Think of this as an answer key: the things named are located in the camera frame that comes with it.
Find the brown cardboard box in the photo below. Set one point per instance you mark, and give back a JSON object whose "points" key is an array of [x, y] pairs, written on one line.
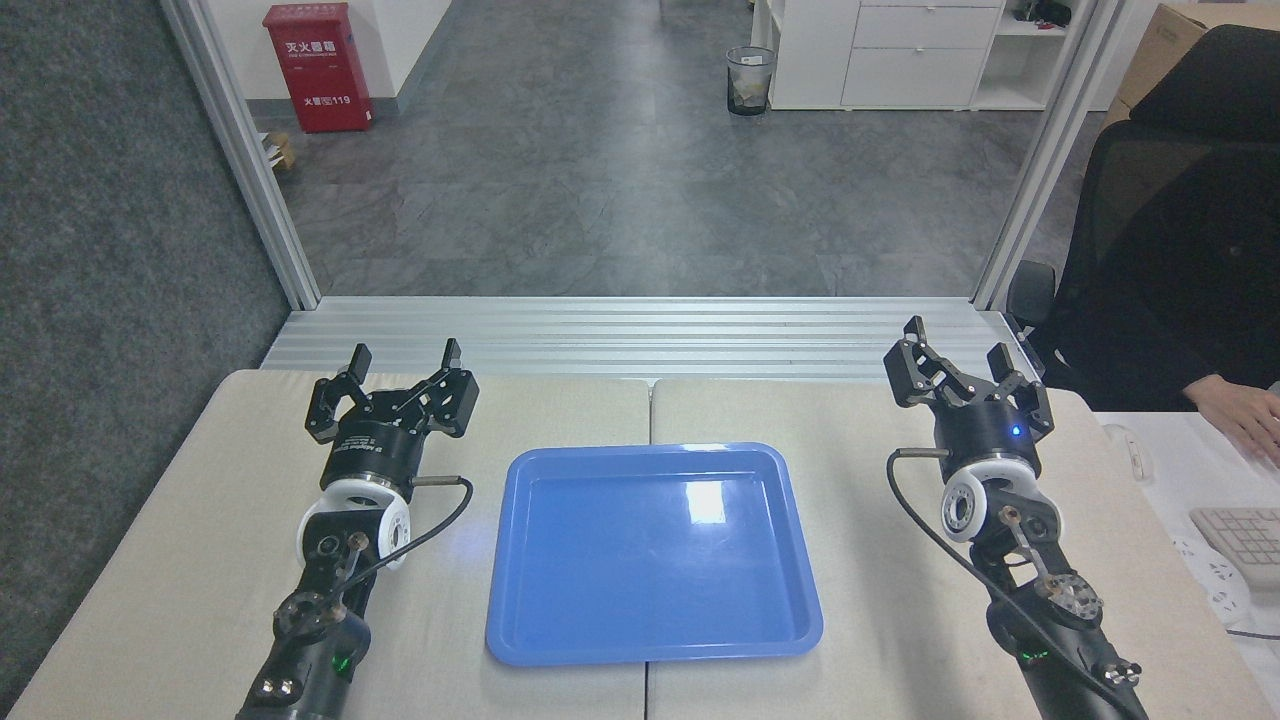
{"points": [[1150, 50]]}

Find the red fire extinguisher cabinet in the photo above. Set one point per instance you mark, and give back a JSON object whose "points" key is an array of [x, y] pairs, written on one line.
{"points": [[317, 70]]}

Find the black items on shelf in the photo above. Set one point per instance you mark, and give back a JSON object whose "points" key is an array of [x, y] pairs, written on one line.
{"points": [[1042, 12]]}

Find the blue plastic tray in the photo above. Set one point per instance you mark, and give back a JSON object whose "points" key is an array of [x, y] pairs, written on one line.
{"points": [[650, 580]]}

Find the black office chair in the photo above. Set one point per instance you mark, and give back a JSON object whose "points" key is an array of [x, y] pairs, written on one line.
{"points": [[1200, 180]]}

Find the black mesh waste bin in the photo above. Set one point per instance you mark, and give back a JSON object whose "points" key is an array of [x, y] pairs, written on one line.
{"points": [[750, 85]]}

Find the silver aluminium post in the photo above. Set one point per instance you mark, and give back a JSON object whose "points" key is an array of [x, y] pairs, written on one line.
{"points": [[1045, 150], [250, 160]]}

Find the person's hand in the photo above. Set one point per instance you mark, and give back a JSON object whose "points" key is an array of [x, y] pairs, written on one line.
{"points": [[1240, 410]]}

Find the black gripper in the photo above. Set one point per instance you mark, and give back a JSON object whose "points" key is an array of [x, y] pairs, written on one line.
{"points": [[372, 450], [985, 430]]}

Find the white keyboard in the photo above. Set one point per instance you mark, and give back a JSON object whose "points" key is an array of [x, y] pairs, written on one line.
{"points": [[1245, 540]]}

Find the ribbed aluminium platform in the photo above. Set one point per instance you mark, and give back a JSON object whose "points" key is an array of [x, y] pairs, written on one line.
{"points": [[640, 335]]}

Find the white drawer cabinet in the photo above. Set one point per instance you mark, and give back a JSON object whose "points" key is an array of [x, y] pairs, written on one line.
{"points": [[910, 60]]}

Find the small cardboard scrap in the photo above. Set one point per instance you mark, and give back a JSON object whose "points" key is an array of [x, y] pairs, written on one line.
{"points": [[278, 150]]}

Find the white power strip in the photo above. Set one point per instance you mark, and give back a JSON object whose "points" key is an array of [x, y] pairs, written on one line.
{"points": [[1215, 585]]}

